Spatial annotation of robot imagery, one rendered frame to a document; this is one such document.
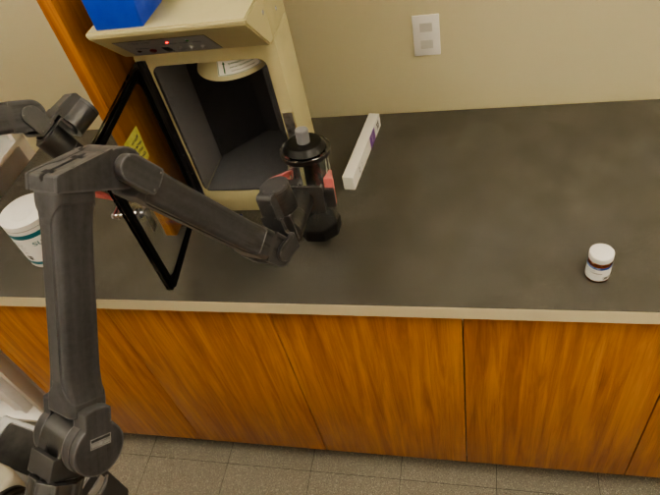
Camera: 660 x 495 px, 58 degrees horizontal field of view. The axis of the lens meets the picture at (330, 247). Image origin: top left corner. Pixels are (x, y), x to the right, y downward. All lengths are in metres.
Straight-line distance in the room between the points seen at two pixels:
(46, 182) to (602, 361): 1.19
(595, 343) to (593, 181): 0.39
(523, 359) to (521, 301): 0.24
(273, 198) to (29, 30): 1.18
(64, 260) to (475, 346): 0.94
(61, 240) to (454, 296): 0.79
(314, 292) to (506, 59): 0.83
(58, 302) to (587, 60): 1.41
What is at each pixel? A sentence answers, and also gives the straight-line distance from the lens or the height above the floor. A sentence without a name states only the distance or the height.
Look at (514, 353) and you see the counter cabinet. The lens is 1.46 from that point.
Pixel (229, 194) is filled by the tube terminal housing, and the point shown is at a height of 1.00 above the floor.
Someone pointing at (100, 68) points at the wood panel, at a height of 1.40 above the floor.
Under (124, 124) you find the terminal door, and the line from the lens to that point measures 1.27.
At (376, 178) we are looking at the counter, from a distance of 1.57.
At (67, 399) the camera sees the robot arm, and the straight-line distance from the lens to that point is 0.89.
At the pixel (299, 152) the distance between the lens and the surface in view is 1.23.
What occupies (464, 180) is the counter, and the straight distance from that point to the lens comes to 1.54.
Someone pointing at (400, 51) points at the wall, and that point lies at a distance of 1.72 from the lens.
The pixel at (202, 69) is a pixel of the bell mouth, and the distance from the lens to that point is 1.39.
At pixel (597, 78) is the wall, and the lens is 1.80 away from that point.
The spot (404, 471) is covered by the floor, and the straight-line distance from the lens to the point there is 2.12.
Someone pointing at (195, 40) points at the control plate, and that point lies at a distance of 1.22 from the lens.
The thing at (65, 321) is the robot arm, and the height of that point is 1.40.
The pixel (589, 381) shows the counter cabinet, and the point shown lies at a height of 0.62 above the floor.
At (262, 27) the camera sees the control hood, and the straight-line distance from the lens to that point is 1.20.
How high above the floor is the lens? 1.96
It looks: 46 degrees down
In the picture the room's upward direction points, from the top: 15 degrees counter-clockwise
